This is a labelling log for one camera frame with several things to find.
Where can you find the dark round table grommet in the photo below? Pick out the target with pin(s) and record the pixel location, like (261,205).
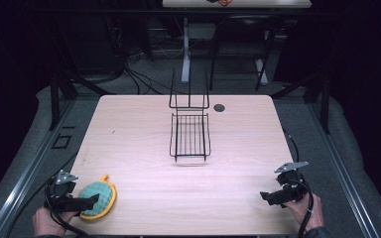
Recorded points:
(219,107)

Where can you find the person's left hand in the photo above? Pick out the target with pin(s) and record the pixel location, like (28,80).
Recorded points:
(48,222)

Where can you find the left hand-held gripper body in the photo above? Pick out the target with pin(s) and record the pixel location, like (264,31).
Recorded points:
(61,194)

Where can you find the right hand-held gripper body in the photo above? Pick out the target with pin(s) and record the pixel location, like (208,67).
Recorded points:
(291,186)

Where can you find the black metal stand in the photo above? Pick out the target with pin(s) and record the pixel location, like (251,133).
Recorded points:
(63,89)
(317,92)

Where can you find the orange object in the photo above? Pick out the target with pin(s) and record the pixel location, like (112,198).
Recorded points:
(225,2)

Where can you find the green yellow-rimmed pot holder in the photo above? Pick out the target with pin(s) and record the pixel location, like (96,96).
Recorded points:
(101,195)

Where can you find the person's right hand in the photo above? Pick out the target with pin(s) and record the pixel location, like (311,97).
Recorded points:
(306,213)

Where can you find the black chair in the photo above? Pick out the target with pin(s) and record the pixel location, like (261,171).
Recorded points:
(241,33)

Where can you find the aluminium floor rail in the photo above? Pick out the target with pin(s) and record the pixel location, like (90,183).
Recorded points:
(26,172)
(340,168)

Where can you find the white desk leg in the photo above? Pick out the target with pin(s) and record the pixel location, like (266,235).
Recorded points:
(186,49)
(262,71)

